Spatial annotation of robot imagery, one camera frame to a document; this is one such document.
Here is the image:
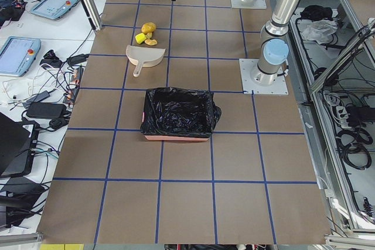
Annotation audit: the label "yellow sponge piece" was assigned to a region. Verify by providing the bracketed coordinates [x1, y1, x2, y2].
[135, 33, 147, 44]

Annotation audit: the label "beige plastic dustpan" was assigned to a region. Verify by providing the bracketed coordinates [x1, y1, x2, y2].
[125, 45, 166, 77]

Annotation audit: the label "pink bin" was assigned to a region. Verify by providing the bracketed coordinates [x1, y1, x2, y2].
[141, 111, 212, 143]

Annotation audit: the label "black cloth bundle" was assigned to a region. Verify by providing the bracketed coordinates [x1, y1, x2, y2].
[300, 5, 333, 21]

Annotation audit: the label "white crumpled cloth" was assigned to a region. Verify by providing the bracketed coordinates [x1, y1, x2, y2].
[301, 20, 338, 44]

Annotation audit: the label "yellow potato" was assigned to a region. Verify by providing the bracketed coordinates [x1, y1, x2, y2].
[141, 22, 156, 35]

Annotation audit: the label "black trash bag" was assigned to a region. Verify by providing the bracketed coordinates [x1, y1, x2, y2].
[140, 87, 221, 138]

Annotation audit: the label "black power adapter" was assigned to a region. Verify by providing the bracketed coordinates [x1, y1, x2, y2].
[26, 102, 67, 119]

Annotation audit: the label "blue teach pendant far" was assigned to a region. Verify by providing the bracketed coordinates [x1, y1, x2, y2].
[30, 0, 79, 20]

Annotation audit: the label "blue teach pendant near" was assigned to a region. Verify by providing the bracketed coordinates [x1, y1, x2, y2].
[1, 36, 41, 77]

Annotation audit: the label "blue teach pendant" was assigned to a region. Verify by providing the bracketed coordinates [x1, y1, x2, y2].
[1, 36, 41, 77]
[30, 0, 79, 20]

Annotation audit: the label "croissant bread piece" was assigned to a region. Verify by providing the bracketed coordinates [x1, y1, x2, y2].
[144, 32, 158, 46]

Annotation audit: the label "black laptop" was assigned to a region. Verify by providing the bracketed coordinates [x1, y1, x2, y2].
[1, 114, 40, 178]

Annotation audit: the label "coiled black cables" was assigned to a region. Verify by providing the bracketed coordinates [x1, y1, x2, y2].
[335, 128, 374, 172]

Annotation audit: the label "white power strip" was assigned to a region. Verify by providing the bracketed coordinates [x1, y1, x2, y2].
[335, 105, 348, 121]

